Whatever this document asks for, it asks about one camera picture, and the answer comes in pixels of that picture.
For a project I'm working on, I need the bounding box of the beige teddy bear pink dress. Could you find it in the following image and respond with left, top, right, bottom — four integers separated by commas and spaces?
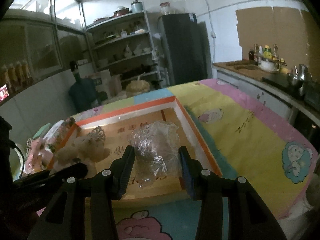
50, 135, 110, 179

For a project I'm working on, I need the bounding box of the white floral scrunchie cloth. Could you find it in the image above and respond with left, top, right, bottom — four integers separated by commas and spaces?
88, 126, 106, 142

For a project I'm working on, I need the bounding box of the clear crinkled plastic bag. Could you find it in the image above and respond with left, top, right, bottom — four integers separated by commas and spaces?
130, 121, 182, 188

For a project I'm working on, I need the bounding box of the pink plastic packet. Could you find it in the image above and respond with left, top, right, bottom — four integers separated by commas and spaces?
23, 138, 54, 175

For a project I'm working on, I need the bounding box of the floral tissue pack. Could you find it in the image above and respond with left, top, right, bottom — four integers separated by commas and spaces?
43, 117, 75, 147

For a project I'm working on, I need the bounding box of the orange rimmed cardboard box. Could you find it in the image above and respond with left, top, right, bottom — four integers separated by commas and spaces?
51, 96, 222, 204

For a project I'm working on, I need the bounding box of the mint green tissue box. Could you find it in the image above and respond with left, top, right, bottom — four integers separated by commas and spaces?
32, 123, 52, 140

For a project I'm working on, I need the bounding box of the blue water jug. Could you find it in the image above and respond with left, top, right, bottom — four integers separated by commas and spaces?
68, 61, 101, 113

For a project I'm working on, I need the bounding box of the yellow bread basket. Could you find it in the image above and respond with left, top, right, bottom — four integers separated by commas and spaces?
125, 80, 150, 97

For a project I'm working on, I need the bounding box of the phone showing video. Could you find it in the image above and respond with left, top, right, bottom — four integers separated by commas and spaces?
0, 85, 9, 101

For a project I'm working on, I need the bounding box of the wooden kitchen counter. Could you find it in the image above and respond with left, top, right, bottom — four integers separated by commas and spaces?
213, 60, 319, 114

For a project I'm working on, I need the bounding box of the metal kitchen shelf rack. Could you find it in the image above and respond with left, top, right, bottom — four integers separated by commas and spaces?
86, 10, 163, 89

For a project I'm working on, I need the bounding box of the dark grey refrigerator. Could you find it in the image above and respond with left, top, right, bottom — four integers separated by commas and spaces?
157, 14, 207, 86

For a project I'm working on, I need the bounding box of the white bowl on counter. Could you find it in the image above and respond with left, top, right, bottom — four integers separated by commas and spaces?
258, 60, 279, 74

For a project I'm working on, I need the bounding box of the steel kettle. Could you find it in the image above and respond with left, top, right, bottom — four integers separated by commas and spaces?
286, 64, 312, 89

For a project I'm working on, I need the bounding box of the light blue pot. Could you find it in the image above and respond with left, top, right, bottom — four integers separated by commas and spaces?
131, 0, 144, 13

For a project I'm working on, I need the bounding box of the cardboard wall panel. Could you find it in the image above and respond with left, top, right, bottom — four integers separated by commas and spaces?
236, 7, 319, 75

